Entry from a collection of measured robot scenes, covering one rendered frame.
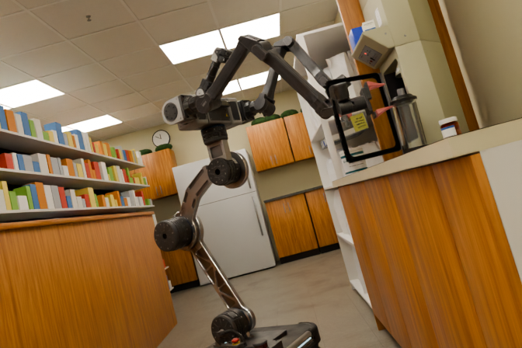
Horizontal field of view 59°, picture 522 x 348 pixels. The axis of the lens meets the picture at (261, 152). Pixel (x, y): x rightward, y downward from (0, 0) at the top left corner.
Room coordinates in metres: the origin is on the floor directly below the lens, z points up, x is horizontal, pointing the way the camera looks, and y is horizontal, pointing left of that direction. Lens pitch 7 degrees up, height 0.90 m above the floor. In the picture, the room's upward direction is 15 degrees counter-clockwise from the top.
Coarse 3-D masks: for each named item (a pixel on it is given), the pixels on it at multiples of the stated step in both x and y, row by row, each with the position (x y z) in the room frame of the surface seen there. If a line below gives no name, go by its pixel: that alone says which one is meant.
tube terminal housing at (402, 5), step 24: (384, 0) 1.90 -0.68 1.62; (408, 0) 1.90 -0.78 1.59; (384, 24) 1.95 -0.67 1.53; (408, 24) 1.90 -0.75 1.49; (432, 24) 2.01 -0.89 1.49; (408, 48) 1.90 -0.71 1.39; (432, 48) 1.96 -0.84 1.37; (384, 72) 2.16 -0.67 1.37; (408, 72) 1.90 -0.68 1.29; (432, 72) 1.91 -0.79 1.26; (432, 96) 1.90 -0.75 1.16; (456, 96) 2.02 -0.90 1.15; (432, 120) 1.90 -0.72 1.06
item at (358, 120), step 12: (348, 84) 2.14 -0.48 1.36; (360, 84) 2.17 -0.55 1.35; (372, 96) 2.18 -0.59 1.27; (372, 108) 2.17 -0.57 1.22; (360, 120) 2.15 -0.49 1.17; (372, 120) 2.17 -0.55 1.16; (384, 120) 2.19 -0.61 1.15; (348, 132) 2.12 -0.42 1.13; (360, 132) 2.14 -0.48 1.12; (372, 132) 2.16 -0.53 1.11; (384, 132) 2.18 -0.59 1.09; (348, 144) 2.11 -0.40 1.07; (360, 144) 2.13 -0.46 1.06; (372, 144) 2.15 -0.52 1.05; (384, 144) 2.18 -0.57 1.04
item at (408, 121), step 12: (408, 96) 1.75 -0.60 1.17; (396, 108) 1.78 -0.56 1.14; (408, 108) 1.76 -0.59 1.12; (396, 120) 1.80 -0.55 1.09; (408, 120) 1.76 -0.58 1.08; (420, 120) 1.78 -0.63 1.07; (408, 132) 1.76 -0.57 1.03; (420, 132) 1.76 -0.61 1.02; (408, 144) 1.77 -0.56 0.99; (420, 144) 1.76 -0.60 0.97
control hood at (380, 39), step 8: (368, 32) 1.90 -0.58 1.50; (376, 32) 1.90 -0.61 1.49; (384, 32) 1.90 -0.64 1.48; (360, 40) 1.98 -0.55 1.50; (368, 40) 1.94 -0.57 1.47; (376, 40) 1.90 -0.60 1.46; (384, 40) 1.90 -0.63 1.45; (392, 40) 1.90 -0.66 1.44; (360, 48) 2.06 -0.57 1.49; (376, 48) 1.97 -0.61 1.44; (384, 48) 1.93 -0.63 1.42; (392, 48) 1.92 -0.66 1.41; (352, 56) 2.21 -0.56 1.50; (384, 56) 2.01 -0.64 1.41; (368, 64) 2.20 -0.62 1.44; (376, 64) 2.15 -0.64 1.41
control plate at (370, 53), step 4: (364, 48) 2.03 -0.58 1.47; (368, 48) 2.01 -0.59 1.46; (364, 52) 2.08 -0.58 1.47; (368, 52) 2.05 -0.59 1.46; (372, 52) 2.03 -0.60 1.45; (376, 52) 2.01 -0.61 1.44; (360, 56) 2.15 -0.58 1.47; (364, 56) 2.12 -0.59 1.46; (368, 56) 2.10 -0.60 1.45; (372, 56) 2.07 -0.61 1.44; (376, 56) 2.05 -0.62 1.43; (380, 56) 2.03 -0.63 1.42; (364, 60) 2.17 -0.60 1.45; (368, 60) 2.14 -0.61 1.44; (372, 60) 2.12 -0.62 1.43; (376, 60) 2.09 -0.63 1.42; (372, 64) 2.17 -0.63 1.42
